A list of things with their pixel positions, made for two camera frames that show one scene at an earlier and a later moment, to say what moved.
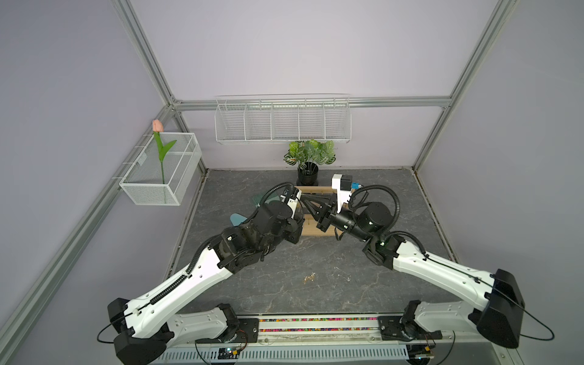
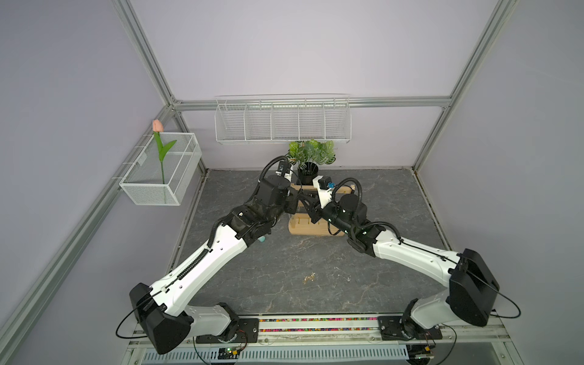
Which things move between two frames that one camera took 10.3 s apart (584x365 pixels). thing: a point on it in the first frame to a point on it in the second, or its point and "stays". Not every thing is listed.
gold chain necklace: (310, 277) stays
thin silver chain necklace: (338, 271) stays
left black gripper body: (290, 233) to (290, 206)
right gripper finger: (318, 211) stays
